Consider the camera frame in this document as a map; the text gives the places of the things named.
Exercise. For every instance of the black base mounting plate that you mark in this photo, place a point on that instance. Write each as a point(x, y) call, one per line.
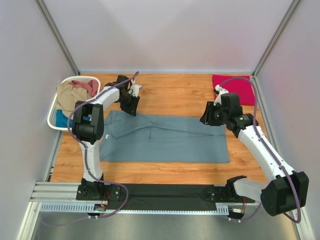
point(160, 204)

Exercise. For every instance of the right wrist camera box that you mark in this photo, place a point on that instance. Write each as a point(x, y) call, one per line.
point(231, 102)

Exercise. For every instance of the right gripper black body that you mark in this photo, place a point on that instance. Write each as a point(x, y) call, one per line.
point(210, 114)

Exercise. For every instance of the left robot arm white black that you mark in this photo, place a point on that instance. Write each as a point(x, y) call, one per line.
point(88, 129)

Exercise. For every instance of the beige shirt in basket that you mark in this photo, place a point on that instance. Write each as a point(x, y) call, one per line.
point(68, 95)

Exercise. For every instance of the left aluminium frame post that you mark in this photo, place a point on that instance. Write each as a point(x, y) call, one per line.
point(57, 35)

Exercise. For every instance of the folded magenta t-shirt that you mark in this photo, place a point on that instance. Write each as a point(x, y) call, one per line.
point(240, 86)

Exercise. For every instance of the right aluminium frame post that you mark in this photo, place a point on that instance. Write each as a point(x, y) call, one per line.
point(277, 35)

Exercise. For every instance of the grey-blue t-shirt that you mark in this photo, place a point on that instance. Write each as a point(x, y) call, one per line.
point(160, 138)

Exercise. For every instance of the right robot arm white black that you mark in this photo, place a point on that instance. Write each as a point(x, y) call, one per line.
point(286, 189)

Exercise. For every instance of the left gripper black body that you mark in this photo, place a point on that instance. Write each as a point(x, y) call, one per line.
point(131, 105)

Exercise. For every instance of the aluminium front rail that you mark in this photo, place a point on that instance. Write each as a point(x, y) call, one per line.
point(68, 191)

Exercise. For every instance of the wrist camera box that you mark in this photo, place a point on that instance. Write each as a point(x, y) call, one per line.
point(231, 102)
point(123, 82)

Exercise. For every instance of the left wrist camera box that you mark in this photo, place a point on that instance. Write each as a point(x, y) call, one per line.
point(123, 82)

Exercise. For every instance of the teal shirt in basket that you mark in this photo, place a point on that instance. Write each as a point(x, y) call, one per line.
point(61, 119)

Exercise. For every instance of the pink shirt in basket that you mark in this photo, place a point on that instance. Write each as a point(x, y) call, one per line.
point(92, 86)

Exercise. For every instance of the aluminium frame post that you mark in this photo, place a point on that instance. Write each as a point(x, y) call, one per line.
point(277, 35)
point(57, 35)

